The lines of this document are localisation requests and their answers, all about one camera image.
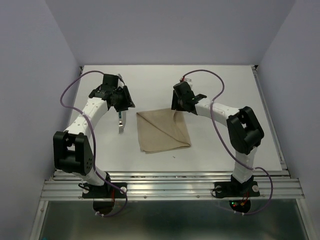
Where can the beige cloth napkin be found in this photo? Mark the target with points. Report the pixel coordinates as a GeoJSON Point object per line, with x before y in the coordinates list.
{"type": "Point", "coordinates": [162, 130]}

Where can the aluminium rail frame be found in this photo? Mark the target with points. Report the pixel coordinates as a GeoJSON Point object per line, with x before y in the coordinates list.
{"type": "Point", "coordinates": [169, 205]}

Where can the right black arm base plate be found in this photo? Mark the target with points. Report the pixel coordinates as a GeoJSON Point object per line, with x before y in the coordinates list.
{"type": "Point", "coordinates": [228, 189]}

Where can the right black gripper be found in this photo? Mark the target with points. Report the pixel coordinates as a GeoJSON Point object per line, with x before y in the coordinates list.
{"type": "Point", "coordinates": [174, 103]}

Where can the silver knife teal handle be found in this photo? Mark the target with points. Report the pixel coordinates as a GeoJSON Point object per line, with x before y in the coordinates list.
{"type": "Point", "coordinates": [124, 117]}

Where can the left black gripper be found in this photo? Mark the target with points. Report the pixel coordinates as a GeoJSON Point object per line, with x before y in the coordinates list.
{"type": "Point", "coordinates": [128, 102]}

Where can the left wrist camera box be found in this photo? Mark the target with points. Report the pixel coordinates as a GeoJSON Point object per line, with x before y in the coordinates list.
{"type": "Point", "coordinates": [120, 78]}

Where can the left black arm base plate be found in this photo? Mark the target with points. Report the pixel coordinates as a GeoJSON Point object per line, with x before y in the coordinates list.
{"type": "Point", "coordinates": [100, 192]}

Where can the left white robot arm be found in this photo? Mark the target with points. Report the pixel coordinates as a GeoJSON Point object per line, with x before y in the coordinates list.
{"type": "Point", "coordinates": [75, 148]}

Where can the silver fork teal handle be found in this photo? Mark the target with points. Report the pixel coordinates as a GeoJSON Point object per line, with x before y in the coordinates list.
{"type": "Point", "coordinates": [121, 122]}

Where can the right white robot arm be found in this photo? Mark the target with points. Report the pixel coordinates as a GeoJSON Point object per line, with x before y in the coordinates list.
{"type": "Point", "coordinates": [244, 130]}

